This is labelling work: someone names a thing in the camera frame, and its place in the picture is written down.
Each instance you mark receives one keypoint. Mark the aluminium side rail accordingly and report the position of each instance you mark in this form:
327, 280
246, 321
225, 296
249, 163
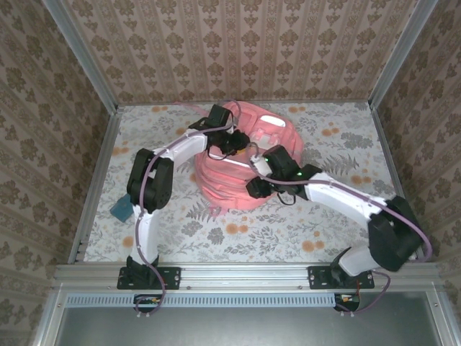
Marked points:
95, 184
394, 173

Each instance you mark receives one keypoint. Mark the aluminium frame post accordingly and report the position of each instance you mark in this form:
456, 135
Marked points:
403, 54
81, 54

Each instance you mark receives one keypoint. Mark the grey metal panel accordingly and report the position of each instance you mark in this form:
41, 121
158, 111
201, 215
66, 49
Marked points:
245, 328

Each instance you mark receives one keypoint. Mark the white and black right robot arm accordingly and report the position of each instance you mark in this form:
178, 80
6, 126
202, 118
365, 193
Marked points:
342, 202

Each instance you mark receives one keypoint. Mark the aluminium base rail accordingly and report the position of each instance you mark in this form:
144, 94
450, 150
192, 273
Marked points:
245, 275

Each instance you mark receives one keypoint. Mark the black connector box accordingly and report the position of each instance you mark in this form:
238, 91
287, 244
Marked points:
347, 301
146, 302

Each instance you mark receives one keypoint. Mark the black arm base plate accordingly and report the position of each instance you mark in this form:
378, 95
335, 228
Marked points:
171, 277
318, 277

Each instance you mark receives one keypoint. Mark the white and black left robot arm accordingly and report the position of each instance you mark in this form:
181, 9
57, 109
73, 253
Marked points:
147, 230

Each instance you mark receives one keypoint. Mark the floral tablecloth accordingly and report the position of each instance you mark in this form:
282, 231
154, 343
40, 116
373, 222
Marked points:
252, 238

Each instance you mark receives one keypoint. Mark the pink backpack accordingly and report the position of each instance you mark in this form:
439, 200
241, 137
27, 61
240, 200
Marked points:
230, 187

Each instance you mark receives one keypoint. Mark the aluminium rear rail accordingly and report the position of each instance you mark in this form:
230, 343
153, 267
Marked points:
324, 102

